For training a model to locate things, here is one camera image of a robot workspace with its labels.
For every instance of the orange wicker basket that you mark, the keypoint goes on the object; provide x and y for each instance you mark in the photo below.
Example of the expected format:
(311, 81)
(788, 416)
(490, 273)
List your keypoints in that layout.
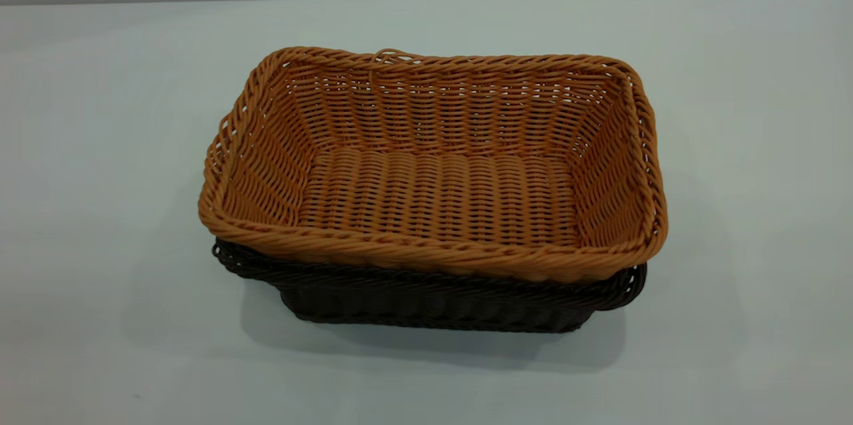
(433, 198)

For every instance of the black wicker basket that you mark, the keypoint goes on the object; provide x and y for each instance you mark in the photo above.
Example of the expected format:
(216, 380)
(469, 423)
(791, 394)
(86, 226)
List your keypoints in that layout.
(433, 305)

